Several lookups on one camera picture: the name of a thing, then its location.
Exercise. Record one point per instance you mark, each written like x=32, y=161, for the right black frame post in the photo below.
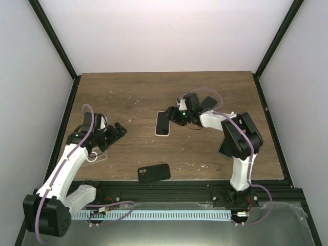
x=283, y=28

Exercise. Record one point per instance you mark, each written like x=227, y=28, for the black frame post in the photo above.
x=283, y=28
x=43, y=19

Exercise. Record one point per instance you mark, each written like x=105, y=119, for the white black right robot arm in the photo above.
x=242, y=140

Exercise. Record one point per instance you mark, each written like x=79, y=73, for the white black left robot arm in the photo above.
x=50, y=210

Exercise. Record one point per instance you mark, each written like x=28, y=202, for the dark green phone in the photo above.
x=209, y=103

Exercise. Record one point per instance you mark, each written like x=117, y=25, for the pale pink phone case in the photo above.
x=164, y=135

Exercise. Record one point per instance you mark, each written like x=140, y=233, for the light blue slotted cable duct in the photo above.
x=208, y=215

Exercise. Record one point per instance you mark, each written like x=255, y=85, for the black aluminium frame rail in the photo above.
x=191, y=191

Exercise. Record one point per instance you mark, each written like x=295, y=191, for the blue smartphone black screen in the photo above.
x=162, y=124

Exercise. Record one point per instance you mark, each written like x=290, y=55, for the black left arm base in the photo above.
x=107, y=197

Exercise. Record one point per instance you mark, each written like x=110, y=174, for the clear magsafe phone case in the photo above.
x=94, y=157

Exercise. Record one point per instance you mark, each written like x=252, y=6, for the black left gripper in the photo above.
x=115, y=137

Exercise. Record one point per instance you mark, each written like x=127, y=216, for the left black frame post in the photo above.
x=43, y=19

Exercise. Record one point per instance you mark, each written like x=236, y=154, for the black phone case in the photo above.
x=154, y=173

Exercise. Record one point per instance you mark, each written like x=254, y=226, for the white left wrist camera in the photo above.
x=103, y=122

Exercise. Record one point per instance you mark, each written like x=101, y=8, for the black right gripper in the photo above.
x=171, y=109

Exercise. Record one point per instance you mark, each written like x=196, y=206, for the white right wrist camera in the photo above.
x=181, y=104

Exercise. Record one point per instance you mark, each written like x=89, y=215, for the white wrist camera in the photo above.
x=103, y=122
x=181, y=104

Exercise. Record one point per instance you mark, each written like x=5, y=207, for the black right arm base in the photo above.
x=229, y=198

